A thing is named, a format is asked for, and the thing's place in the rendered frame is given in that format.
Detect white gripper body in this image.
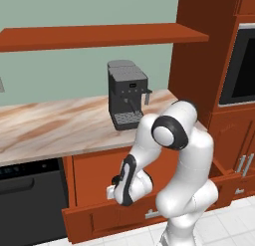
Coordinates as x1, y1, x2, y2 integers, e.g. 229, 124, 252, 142
106, 184, 117, 201

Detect red-brown wooden drawer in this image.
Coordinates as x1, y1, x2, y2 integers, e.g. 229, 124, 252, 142
61, 145, 246, 245

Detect black dishwasher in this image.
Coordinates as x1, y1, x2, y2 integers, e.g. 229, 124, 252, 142
0, 157, 70, 246

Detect dark grey coffee machine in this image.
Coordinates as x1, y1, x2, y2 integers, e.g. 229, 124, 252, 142
107, 59, 153, 131

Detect red-brown tall cabinet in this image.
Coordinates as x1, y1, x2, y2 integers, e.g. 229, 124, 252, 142
167, 0, 255, 202

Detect black built-in oven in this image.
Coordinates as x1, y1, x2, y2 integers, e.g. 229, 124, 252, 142
217, 22, 255, 108

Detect silver cabinet door handle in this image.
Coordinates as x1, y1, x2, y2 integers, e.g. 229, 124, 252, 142
242, 152, 255, 178
235, 154, 246, 173

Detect red-brown wall shelf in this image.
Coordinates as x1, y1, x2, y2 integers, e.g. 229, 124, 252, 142
0, 22, 210, 54

